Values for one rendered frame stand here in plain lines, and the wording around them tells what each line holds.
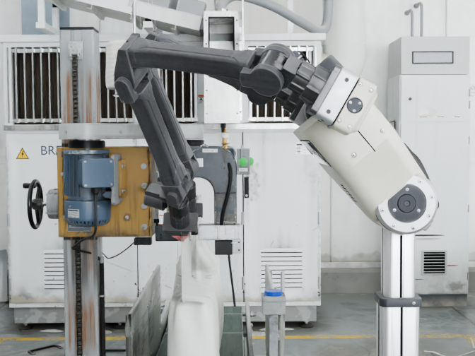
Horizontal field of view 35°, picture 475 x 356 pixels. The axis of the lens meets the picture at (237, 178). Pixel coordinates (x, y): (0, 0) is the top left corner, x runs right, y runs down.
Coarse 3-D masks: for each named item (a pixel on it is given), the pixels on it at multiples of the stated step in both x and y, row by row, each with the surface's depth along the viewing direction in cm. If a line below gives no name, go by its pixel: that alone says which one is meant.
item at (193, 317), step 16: (192, 288) 256; (208, 288) 272; (176, 304) 255; (192, 304) 255; (208, 304) 256; (176, 320) 252; (192, 320) 253; (208, 320) 253; (176, 336) 253; (192, 336) 252; (208, 336) 253; (176, 352) 253; (192, 352) 252; (208, 352) 253
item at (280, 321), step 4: (280, 320) 279; (280, 324) 279; (280, 328) 279; (284, 328) 281; (264, 332) 374; (280, 332) 279; (284, 332) 279; (280, 336) 279; (284, 336) 279; (280, 340) 279; (280, 344) 279; (280, 348) 279; (284, 348) 281; (280, 352) 280; (284, 352) 281
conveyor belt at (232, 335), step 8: (224, 312) 432; (232, 312) 432; (240, 312) 431; (224, 320) 413; (232, 320) 413; (240, 320) 413; (224, 328) 395; (232, 328) 395; (240, 328) 395; (224, 336) 379; (232, 336) 379; (240, 336) 379; (224, 344) 365; (232, 344) 365; (240, 344) 365; (160, 352) 351; (224, 352) 351; (232, 352) 351; (240, 352) 350
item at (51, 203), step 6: (48, 192) 270; (54, 192) 270; (48, 198) 269; (54, 198) 269; (48, 204) 268; (54, 204) 268; (48, 210) 269; (54, 210) 269; (48, 216) 271; (54, 216) 271
